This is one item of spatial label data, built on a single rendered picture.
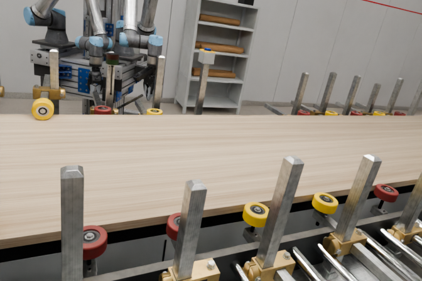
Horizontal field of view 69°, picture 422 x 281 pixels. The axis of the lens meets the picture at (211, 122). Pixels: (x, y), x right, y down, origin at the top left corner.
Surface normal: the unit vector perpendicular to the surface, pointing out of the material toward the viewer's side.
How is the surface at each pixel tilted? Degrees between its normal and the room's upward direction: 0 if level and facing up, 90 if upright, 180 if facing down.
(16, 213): 0
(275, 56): 90
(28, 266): 90
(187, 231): 90
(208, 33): 90
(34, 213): 0
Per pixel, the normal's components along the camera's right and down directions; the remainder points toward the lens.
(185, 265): 0.40, 0.39
